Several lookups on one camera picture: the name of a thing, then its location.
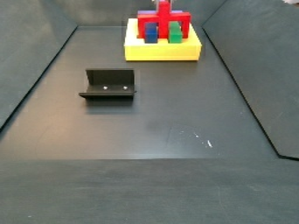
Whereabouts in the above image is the yellow base board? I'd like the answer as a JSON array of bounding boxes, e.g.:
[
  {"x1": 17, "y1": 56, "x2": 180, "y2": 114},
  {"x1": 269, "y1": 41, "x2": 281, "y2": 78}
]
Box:
[{"x1": 124, "y1": 18, "x2": 201, "y2": 61}]

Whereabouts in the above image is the purple cross-shaped block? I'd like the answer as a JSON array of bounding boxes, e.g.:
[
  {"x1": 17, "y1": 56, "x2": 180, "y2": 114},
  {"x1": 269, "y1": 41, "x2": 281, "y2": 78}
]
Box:
[{"x1": 136, "y1": 10, "x2": 182, "y2": 15}]

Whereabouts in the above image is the black angle bracket holder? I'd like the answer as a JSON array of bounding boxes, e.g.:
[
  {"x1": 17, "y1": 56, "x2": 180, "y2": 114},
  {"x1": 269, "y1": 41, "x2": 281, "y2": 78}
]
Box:
[{"x1": 78, "y1": 68, "x2": 136, "y2": 99}]

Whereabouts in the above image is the green long block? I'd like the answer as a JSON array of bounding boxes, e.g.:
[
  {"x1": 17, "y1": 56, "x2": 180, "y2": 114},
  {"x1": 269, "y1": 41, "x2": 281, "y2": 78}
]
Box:
[{"x1": 168, "y1": 21, "x2": 182, "y2": 44}]

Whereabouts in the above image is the red cross-shaped block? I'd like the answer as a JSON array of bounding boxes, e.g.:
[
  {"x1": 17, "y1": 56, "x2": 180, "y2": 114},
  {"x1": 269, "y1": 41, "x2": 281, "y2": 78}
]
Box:
[{"x1": 136, "y1": 0, "x2": 192, "y2": 39}]

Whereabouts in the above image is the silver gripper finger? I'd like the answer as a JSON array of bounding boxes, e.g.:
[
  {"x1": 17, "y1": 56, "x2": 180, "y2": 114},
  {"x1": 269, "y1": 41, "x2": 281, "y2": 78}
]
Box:
[{"x1": 153, "y1": 0, "x2": 160, "y2": 11}]

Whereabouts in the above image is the blue long block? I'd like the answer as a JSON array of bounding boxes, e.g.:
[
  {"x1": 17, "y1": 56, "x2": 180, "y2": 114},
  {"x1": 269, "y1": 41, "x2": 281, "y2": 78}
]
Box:
[{"x1": 144, "y1": 23, "x2": 157, "y2": 44}]

